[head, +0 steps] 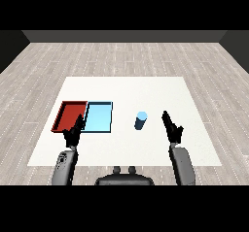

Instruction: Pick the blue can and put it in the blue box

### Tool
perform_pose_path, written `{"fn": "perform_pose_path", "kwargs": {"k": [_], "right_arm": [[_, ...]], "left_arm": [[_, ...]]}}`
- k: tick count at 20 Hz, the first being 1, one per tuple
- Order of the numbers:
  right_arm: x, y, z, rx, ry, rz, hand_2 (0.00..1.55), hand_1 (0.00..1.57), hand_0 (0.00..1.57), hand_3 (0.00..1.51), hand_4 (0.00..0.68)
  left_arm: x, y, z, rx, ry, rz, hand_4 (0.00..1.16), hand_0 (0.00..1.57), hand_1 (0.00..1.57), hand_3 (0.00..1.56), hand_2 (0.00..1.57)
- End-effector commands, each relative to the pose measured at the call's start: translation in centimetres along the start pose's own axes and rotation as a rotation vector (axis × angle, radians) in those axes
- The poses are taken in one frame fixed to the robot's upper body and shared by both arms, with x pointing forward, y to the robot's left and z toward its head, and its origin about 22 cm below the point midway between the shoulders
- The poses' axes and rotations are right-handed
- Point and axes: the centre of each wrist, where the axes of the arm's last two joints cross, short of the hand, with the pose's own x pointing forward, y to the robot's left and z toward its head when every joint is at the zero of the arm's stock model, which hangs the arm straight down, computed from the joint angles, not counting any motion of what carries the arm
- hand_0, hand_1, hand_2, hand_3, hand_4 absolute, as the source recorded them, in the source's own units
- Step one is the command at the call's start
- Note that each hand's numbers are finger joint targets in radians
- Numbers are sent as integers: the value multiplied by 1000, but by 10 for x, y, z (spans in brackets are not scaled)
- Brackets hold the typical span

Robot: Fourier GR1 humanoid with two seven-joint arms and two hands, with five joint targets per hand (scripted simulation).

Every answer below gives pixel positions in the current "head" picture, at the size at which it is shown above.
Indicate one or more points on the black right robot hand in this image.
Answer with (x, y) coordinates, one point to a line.
(173, 131)

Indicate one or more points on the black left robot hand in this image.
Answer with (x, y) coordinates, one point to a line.
(73, 136)

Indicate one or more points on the red shallow open box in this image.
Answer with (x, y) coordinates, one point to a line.
(68, 116)

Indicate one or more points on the light blue shallow open box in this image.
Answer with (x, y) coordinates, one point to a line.
(97, 117)

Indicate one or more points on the small blue can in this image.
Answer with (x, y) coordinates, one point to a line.
(140, 120)

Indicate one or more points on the dark grey robot body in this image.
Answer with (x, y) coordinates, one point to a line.
(124, 178)

